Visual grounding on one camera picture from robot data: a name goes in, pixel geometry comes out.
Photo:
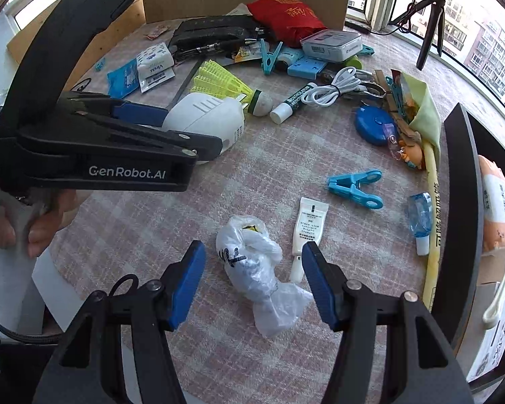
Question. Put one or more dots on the white printed paper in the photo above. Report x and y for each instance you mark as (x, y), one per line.
(240, 9)

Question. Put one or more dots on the light blue plastic box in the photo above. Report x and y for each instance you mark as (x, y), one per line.
(305, 68)

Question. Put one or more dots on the white plastic plug-in device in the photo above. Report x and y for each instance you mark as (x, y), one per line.
(206, 115)

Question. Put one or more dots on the star print tissue pack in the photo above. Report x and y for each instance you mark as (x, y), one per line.
(153, 57)

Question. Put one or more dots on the wooden clothespin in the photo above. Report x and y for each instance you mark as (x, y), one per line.
(393, 107)

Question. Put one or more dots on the blue wet wipe packet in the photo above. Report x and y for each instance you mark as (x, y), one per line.
(124, 78)

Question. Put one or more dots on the red fabric bag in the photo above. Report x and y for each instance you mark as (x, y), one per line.
(286, 17)

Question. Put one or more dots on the light green cloth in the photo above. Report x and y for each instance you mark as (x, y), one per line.
(427, 113)

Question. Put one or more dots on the small teal clip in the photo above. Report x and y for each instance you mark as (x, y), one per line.
(100, 65)

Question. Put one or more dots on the light wooden board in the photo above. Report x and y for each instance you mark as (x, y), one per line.
(101, 38)

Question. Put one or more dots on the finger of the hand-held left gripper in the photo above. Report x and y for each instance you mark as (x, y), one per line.
(193, 142)
(139, 112)

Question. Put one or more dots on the black silver pen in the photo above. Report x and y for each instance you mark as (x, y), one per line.
(206, 47)

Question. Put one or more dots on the white plastic bag bundle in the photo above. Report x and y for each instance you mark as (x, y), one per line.
(252, 286)

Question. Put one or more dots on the scissors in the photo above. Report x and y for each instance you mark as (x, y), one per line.
(372, 89)

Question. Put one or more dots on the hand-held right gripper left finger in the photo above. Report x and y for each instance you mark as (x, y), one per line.
(189, 284)

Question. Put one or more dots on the green bottle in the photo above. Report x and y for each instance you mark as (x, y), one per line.
(353, 63)

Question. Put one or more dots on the black tray container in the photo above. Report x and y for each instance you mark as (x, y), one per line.
(463, 202)

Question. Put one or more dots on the orange white tissue pack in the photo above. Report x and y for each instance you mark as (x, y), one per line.
(494, 206)

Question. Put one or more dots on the black power strip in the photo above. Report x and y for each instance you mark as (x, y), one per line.
(357, 26)

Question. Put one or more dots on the blue clothespin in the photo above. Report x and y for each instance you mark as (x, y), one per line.
(269, 57)
(393, 88)
(366, 49)
(353, 189)

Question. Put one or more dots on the white floral printed box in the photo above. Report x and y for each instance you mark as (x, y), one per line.
(500, 345)

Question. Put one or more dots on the yellow shuttlecock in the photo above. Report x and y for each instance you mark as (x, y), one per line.
(221, 82)

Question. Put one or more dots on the person's left hand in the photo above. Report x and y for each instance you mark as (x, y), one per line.
(42, 235)

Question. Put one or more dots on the small white tube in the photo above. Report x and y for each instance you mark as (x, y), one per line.
(311, 223)

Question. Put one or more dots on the grey metal ruler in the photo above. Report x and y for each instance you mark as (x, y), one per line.
(185, 86)

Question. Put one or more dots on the black pencil case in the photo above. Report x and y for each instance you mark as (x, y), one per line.
(212, 29)

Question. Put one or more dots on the small clear blue bottle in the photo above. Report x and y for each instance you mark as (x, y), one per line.
(421, 219)

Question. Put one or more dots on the red white sachet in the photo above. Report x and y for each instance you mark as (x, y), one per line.
(158, 31)

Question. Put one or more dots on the blue tape measure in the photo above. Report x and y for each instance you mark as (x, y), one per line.
(372, 124)

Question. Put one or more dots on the white grey product box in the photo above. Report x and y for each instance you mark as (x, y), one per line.
(328, 44)

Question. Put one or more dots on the silver yellow foil packet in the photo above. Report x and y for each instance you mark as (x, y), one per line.
(244, 52)

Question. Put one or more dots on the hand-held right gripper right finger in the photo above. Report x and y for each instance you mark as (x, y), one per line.
(320, 286)

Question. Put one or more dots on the white lip balm tube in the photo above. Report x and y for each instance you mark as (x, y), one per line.
(296, 99)

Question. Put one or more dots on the white flat sachet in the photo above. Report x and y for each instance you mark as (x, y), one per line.
(155, 80)

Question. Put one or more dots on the grey bobble flower white stems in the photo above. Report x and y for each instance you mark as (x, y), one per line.
(494, 303)

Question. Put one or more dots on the black tripod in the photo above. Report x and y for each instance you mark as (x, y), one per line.
(430, 29)

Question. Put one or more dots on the long yellow paper sleeve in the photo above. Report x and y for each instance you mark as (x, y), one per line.
(434, 219)

